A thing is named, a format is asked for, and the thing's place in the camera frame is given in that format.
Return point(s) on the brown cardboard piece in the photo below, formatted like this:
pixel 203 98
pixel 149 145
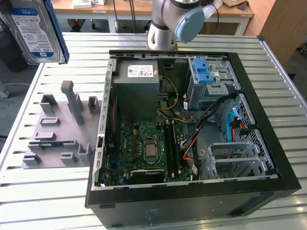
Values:
pixel 235 4

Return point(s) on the CPU socket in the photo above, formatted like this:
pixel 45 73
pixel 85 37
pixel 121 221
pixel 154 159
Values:
pixel 151 139

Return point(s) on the grey power supply unit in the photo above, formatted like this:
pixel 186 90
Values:
pixel 134 100

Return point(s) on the silver optical drive cage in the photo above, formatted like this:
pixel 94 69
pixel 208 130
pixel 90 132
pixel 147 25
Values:
pixel 216 89

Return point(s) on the white box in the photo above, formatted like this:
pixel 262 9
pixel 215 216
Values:
pixel 82 3

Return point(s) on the silver CPU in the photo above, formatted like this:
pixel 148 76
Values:
pixel 151 151

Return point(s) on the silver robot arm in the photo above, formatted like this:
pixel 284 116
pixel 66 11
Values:
pixel 160 36

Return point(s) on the black graphics card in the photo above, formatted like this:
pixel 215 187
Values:
pixel 146 176

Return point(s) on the green motherboard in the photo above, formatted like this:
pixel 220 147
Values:
pixel 134 134

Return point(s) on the black PC case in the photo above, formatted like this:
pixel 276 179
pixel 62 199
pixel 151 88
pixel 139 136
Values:
pixel 168 208

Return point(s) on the grey parts rack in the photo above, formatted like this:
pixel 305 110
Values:
pixel 62 134

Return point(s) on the black case fan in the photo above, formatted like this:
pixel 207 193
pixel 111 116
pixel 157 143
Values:
pixel 109 124

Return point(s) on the wooden cabinet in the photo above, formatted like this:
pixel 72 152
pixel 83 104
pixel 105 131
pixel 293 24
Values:
pixel 283 28

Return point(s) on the blue drive latch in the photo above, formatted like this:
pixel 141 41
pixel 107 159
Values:
pixel 201 72

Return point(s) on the RAM stick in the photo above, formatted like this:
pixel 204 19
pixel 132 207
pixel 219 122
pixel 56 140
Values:
pixel 177 148
pixel 51 144

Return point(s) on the grey stand foot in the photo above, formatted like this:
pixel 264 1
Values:
pixel 4 92

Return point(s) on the black RAM slot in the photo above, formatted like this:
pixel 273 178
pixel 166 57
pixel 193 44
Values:
pixel 168 148

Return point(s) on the wooden desk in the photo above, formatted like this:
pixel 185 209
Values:
pixel 108 7

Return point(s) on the hard disk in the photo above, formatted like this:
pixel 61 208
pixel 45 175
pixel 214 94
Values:
pixel 31 31

